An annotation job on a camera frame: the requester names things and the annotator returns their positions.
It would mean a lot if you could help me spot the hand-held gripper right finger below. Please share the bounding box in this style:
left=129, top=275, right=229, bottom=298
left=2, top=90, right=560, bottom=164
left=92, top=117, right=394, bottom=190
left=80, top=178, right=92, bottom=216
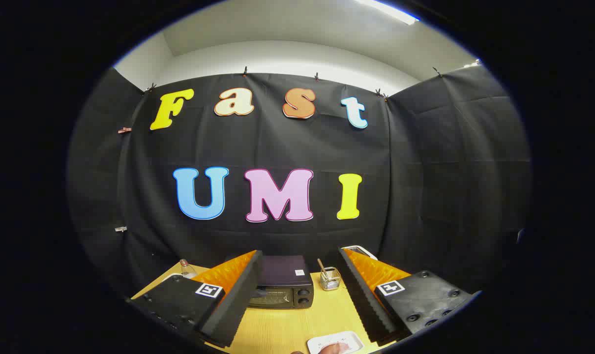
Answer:
left=338, top=247, right=475, bottom=346

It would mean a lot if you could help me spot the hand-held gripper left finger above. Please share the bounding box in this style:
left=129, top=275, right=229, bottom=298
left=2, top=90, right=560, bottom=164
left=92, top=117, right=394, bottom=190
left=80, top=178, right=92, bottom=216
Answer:
left=128, top=250, right=264, bottom=349

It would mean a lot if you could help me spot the white rectangular food tray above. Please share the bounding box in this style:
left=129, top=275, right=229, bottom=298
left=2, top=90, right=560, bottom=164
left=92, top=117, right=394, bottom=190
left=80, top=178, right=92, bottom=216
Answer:
left=306, top=331, right=364, bottom=354

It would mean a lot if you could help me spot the black toaster oven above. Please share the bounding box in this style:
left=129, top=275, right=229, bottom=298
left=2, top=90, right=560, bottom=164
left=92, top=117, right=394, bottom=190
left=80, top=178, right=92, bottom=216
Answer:
left=247, top=256, right=314, bottom=309

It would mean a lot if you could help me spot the white bread toaster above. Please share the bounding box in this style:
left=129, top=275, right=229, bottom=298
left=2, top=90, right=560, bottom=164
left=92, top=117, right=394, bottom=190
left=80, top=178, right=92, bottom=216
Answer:
left=341, top=245, right=378, bottom=261

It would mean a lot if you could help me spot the black backdrop cloth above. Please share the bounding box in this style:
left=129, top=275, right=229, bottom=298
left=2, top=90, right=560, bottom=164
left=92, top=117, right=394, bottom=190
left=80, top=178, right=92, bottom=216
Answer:
left=66, top=64, right=532, bottom=295

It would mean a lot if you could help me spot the row of small black clips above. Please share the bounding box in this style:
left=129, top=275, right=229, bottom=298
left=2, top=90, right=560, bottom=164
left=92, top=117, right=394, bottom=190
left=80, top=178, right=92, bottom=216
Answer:
left=144, top=66, right=443, bottom=101

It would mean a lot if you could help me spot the ceiling light strip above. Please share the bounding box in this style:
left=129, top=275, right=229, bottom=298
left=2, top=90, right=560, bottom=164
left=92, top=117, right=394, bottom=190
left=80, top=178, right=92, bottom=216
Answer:
left=354, top=0, right=421, bottom=25

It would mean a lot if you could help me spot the wire mesh utensil holder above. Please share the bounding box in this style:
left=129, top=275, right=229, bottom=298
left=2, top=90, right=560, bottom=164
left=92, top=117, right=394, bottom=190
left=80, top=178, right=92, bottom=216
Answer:
left=320, top=267, right=341, bottom=291

